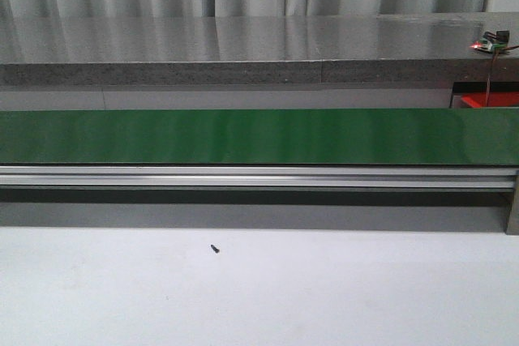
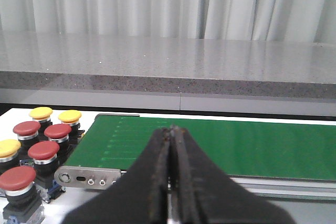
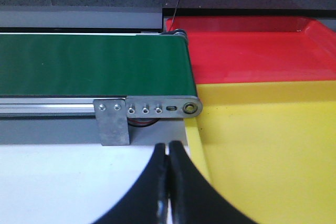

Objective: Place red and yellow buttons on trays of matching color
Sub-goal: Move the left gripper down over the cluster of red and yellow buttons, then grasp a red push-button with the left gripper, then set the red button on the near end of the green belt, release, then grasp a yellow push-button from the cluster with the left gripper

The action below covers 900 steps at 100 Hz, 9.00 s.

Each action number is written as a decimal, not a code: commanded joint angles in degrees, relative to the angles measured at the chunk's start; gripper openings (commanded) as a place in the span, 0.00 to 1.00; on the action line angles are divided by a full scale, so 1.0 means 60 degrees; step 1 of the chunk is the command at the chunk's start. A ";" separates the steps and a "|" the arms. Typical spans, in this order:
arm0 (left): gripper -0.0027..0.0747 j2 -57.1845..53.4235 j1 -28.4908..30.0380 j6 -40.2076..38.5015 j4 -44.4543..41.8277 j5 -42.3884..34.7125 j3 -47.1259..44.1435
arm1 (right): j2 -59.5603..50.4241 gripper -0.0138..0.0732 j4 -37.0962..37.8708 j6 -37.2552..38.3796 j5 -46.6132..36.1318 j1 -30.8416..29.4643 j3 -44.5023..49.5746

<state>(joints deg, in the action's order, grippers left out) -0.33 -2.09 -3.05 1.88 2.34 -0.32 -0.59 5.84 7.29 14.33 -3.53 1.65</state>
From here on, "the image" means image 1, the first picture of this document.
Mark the grey metal support bracket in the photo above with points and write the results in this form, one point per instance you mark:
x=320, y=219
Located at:
x=512, y=198

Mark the small green circuit board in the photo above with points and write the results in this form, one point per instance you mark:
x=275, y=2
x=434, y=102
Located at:
x=492, y=42

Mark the red plastic tray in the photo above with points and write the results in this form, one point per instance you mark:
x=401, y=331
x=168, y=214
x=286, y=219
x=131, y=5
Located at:
x=493, y=100

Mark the grey stone counter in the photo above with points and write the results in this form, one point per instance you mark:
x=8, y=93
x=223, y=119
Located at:
x=254, y=50

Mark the aluminium conveyor frame rail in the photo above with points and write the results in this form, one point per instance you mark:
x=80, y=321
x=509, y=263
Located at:
x=428, y=178

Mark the green conveyor belt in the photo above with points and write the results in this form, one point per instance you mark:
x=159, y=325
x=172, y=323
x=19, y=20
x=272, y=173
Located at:
x=262, y=136

